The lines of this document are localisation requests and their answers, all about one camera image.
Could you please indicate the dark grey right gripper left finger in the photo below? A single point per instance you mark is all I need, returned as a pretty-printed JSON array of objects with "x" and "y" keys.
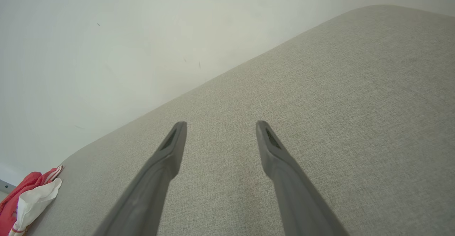
[{"x": 153, "y": 193}]

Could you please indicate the red basketball jersey white trim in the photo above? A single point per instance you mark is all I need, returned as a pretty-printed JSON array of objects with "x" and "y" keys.
[{"x": 14, "y": 198}]

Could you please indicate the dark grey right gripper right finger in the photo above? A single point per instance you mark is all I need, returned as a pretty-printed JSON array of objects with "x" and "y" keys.
[{"x": 295, "y": 200}]

